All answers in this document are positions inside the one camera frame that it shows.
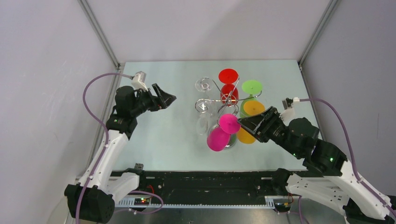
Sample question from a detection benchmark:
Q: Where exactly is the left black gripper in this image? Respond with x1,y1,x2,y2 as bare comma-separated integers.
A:
130,84,176,117

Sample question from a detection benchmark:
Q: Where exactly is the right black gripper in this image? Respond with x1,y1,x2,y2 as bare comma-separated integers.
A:
235,106,301,158

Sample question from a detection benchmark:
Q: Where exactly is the orange wine glass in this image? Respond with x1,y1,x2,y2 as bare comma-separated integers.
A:
236,100,266,144

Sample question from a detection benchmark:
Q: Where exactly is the chrome wine glass rack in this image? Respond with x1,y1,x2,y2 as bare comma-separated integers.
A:
195,77,262,152

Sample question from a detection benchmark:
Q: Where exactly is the green wine glass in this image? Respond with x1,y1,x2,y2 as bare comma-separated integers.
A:
239,79,263,118

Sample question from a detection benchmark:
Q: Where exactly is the red wine glass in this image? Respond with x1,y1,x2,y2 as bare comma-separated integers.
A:
219,68,239,105

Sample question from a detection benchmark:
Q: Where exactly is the clear wine glass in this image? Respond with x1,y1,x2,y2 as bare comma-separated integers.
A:
195,77,215,105

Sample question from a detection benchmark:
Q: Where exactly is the pink wine glass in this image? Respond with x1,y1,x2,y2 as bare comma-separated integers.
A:
206,113,241,152

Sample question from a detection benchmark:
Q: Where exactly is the clear champagne flute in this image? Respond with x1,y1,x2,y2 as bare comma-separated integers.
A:
196,101,216,135

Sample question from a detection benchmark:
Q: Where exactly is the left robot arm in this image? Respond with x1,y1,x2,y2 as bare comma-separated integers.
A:
64,84,176,224

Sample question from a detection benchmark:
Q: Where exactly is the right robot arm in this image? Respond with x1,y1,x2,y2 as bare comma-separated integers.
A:
237,107,396,224

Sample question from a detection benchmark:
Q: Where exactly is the right circuit board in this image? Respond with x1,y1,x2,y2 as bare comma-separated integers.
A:
274,203,291,215

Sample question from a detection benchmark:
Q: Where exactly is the circuit board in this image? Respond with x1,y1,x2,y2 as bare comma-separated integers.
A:
274,203,291,215
134,197,151,206

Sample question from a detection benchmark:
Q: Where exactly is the left circuit board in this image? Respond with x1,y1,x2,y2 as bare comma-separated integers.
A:
134,197,151,206

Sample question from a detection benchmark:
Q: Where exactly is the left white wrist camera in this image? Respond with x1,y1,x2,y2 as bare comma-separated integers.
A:
131,71,149,91

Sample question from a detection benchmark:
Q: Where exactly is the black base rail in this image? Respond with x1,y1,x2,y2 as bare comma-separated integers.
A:
110,168,292,206

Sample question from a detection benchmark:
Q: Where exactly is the left aluminium frame post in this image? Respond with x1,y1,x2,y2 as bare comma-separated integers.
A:
77,0,120,70

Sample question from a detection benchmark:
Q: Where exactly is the aluminium frame post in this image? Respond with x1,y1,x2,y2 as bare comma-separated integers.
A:
77,0,120,70
298,0,342,70

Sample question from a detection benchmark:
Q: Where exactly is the right aluminium frame post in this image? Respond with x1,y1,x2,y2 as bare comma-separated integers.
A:
298,0,342,70

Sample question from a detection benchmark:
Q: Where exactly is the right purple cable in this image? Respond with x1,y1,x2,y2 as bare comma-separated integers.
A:
294,97,396,224

